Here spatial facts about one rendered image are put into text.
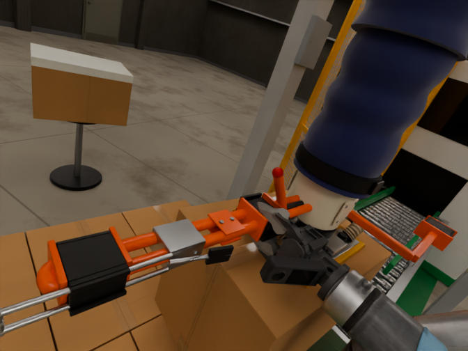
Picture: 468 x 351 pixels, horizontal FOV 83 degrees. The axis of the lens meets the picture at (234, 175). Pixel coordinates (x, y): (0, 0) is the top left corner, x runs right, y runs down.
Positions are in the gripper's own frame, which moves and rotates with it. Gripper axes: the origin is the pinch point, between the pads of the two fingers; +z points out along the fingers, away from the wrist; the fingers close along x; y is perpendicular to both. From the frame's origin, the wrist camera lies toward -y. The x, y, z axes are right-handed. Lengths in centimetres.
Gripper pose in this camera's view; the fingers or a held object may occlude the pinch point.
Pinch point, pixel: (253, 219)
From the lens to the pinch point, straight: 58.4
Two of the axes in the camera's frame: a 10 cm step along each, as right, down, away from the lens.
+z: -6.3, -5.3, 5.7
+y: 7.2, -1.0, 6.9
